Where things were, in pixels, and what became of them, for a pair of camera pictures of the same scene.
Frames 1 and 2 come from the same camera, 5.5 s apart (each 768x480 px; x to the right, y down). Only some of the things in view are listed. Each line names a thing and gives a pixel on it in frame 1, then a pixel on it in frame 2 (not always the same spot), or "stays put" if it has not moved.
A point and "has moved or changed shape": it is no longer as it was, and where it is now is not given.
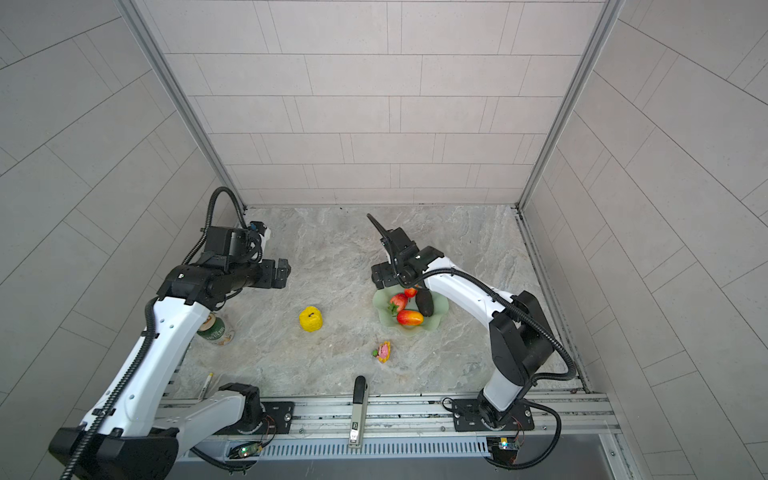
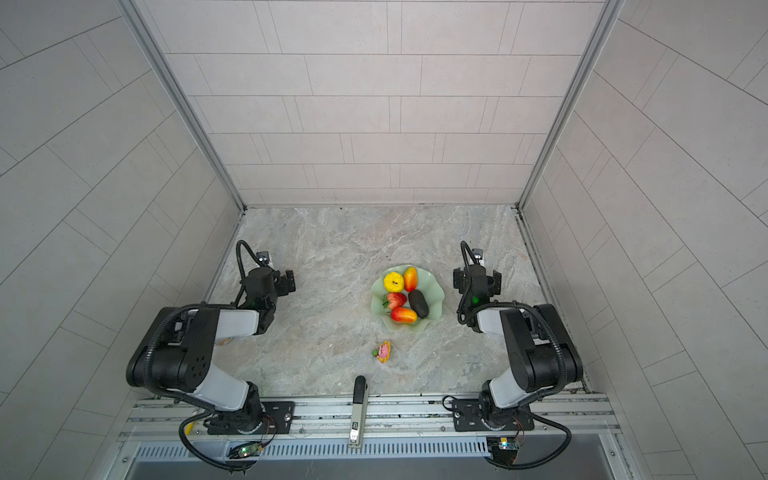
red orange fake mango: [406, 317] has moved or changed shape
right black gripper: [385, 275] → [461, 279]
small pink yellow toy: [383, 352] stays put
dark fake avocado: [424, 299] has moved or changed shape
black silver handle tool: [358, 411] stays put
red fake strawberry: [398, 303] has moved or changed shape
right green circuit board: [503, 449] stays put
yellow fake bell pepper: [311, 318] has moved or changed shape
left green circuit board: [248, 449] stays put
